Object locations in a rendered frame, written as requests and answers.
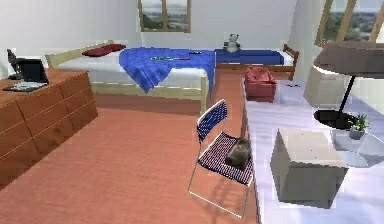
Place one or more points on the blue mesh chair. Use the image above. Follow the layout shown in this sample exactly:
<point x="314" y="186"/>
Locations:
<point x="216" y="143"/>

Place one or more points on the blue blanket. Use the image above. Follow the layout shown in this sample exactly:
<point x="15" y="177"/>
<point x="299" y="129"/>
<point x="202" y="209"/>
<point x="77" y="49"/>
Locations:
<point x="160" y="68"/>

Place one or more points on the dark slim remote control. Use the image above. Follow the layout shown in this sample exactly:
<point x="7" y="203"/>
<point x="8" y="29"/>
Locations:
<point x="181" y="58"/>

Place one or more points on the small dark phone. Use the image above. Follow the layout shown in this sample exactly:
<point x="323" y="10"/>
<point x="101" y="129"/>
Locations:
<point x="195" y="52"/>

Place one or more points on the dark brown bag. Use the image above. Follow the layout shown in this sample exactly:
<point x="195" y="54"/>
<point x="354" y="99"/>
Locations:
<point x="238" y="152"/>

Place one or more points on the grey flat object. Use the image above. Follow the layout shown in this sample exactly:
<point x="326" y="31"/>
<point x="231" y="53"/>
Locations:
<point x="161" y="58"/>

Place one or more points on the grey teddy bear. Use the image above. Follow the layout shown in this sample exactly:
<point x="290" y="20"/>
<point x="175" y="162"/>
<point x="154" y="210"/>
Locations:
<point x="232" y="43"/>

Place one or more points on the dark wooden bed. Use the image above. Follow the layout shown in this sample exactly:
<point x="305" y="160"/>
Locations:
<point x="253" y="59"/>

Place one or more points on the light wooden bed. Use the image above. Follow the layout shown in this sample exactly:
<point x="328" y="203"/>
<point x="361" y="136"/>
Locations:
<point x="100" y="71"/>

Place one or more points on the wooden framed window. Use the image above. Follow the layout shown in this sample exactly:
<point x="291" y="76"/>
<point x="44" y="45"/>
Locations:
<point x="350" y="21"/>
<point x="165" y="15"/>

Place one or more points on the dark red pillow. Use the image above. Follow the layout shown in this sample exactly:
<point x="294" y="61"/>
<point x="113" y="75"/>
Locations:
<point x="103" y="50"/>

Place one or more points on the white desk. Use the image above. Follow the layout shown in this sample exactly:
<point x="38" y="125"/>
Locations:
<point x="300" y="150"/>

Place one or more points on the grey cardboard box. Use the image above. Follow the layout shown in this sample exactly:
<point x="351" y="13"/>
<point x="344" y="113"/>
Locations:
<point x="306" y="166"/>

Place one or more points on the beige cardboard box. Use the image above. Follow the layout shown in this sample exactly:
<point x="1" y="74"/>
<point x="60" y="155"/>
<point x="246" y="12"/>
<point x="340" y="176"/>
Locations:
<point x="325" y="86"/>

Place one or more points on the brown wooden chest of drawers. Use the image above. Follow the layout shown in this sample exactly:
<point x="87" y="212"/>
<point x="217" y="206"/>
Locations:
<point x="43" y="116"/>

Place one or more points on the small green potted plant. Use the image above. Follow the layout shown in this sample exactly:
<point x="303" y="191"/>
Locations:
<point x="358" y="126"/>

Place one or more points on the black open laptop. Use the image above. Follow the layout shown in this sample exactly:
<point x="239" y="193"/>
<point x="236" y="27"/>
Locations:
<point x="29" y="75"/>

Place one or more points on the black desk lamp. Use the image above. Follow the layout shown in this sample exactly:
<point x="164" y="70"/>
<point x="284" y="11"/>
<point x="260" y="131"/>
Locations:
<point x="13" y="65"/>

